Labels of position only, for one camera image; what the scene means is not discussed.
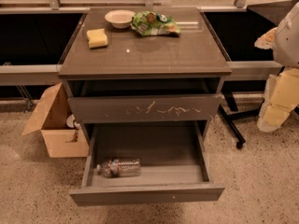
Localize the green chip bag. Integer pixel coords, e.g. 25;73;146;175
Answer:
131;11;180;36

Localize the clear plastic water bottle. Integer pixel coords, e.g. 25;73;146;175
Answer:
96;158;141;178

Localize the white bowl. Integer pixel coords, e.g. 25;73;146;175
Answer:
105;10;135;29

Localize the black folding table stand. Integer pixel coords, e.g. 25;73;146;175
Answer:
218;0;299;150

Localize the grey drawer cabinet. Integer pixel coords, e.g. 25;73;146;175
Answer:
59;7;231;139

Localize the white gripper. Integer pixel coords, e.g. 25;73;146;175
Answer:
254;2;299;133

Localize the closed grey upper drawer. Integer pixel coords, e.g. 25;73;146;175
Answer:
68;94;221;123

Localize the open grey lower drawer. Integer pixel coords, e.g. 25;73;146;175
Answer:
70;121;224;206

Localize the yellow sponge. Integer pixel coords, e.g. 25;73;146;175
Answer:
86;28;108;49

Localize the open cardboard box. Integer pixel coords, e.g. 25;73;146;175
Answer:
22;83;89;158

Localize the metal window railing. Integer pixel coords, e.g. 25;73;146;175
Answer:
0;61;282;86

